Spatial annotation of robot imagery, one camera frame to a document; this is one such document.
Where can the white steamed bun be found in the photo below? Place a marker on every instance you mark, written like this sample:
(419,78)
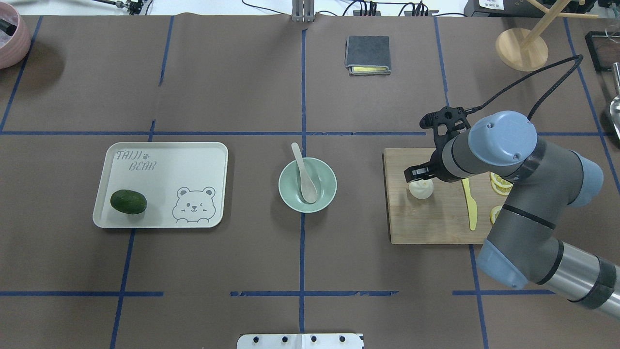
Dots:
(422,189)

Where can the dark wooden tray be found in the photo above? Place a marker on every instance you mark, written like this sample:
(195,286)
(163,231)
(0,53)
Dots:
(604,49)

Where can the pink bowl with ice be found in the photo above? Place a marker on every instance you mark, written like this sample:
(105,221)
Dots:
(13,48)

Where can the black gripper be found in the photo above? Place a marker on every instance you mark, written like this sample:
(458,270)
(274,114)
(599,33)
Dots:
(437,167)

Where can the wooden mug tree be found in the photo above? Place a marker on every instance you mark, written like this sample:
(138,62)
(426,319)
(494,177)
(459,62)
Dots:
(524,49)

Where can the wooden cutting board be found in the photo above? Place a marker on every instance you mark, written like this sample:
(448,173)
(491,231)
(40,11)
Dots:
(442,218)

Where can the aluminium frame post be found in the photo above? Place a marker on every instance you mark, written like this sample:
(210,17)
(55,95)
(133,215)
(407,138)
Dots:
(303,11)

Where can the metal scoop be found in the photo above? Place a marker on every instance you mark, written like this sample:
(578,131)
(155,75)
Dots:
(614,107)

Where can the white camera pillar stand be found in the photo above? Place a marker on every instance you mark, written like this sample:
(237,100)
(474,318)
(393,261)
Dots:
(301,341)

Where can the yellow plastic knife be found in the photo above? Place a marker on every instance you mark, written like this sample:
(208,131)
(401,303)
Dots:
(471,205)

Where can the black tripod stick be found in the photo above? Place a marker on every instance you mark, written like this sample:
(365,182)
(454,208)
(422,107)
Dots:
(133,7)

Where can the grey folded cloth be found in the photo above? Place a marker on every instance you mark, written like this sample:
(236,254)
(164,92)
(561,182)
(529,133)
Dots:
(368,55)

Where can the white bear tray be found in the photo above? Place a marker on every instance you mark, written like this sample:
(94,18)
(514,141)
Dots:
(183,183)

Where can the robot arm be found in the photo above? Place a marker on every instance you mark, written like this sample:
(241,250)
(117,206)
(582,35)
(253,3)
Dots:
(546,178)

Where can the green avocado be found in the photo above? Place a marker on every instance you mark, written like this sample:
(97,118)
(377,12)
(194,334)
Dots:
(128,202)

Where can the black box device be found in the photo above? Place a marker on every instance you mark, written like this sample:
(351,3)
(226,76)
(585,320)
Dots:
(521,8)

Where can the white ceramic spoon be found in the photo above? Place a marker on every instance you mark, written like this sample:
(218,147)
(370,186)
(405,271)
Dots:
(307,187)

